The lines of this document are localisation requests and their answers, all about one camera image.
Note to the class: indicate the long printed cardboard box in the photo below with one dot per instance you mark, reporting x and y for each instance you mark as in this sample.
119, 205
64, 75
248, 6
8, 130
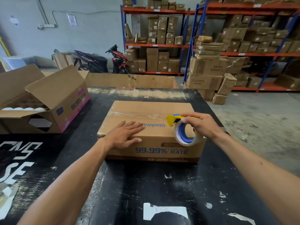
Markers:
204, 82

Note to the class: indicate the person's right forearm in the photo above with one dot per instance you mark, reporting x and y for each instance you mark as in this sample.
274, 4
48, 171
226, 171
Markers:
257, 173

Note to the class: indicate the white paper notice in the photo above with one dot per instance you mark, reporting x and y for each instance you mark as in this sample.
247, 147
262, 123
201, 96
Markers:
72, 20

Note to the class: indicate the person's left little finger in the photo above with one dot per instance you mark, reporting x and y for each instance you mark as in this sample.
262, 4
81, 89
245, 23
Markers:
122, 123

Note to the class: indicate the person's left forearm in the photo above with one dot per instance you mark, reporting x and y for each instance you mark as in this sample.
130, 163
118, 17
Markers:
70, 180

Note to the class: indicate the wide blue orange shelf rack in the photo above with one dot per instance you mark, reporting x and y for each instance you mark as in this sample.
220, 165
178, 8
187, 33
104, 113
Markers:
257, 54

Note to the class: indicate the small cardboard box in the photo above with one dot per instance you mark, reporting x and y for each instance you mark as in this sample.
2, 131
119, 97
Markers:
219, 99

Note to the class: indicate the brown cardboard box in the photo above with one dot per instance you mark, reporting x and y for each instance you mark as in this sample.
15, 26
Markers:
152, 128

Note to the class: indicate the boxes on narrow rack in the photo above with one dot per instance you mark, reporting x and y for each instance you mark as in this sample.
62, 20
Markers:
161, 32

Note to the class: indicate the person's left thumb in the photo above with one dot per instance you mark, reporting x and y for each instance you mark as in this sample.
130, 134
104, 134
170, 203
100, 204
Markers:
134, 140

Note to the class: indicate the large open cardboard box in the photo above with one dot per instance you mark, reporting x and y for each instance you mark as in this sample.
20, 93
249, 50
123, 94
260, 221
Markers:
150, 81

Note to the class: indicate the person's right hand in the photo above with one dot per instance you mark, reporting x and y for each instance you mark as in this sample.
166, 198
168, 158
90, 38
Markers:
206, 126

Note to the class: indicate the boxes on wide rack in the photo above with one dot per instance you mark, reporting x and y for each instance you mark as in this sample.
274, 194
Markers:
257, 37

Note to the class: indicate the person's left middle finger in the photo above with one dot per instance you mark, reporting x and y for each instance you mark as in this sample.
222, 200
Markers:
134, 125

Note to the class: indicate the grey wall conduit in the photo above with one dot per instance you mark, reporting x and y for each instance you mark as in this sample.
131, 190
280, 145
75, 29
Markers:
42, 10

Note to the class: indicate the stack of wrapped flat packets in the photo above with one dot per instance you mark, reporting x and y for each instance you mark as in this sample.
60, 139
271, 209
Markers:
208, 48

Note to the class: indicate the worn open cardboard box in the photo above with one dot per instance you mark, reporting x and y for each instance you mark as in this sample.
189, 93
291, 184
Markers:
61, 60

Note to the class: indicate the large taped cardboard box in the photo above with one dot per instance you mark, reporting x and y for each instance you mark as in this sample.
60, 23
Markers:
206, 66

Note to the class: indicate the small white wall sticker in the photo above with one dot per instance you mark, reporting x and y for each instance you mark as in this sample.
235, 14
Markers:
14, 21

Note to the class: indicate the open pink-striped cardboard box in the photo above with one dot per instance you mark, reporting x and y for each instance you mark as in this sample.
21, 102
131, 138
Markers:
58, 98

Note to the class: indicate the narrow blue orange shelf rack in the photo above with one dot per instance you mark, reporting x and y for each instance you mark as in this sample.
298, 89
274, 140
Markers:
154, 45

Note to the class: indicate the person's left hand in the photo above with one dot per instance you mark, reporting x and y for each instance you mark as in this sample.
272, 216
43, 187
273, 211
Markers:
119, 135

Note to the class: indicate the yellow blue tape dispenser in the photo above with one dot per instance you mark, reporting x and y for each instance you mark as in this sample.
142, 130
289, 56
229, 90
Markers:
180, 138

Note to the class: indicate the tilted cardboard box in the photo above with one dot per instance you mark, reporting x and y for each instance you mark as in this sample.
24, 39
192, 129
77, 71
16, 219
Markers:
227, 84

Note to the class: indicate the person's right thumb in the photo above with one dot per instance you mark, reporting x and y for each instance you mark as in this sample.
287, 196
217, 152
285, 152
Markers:
184, 120

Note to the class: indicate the white plastic sheet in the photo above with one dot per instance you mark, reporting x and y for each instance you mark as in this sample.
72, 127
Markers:
15, 62

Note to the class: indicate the white power strip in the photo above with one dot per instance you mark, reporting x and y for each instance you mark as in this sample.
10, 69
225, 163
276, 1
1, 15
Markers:
46, 26

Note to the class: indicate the red black motorcycle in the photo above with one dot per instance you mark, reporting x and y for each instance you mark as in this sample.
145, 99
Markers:
119, 60

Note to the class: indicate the white round bulb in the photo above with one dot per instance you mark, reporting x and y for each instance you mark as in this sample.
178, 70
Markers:
18, 108
28, 108
7, 108
39, 109

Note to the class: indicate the yellow pipe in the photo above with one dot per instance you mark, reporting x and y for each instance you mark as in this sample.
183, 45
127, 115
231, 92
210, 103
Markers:
4, 46

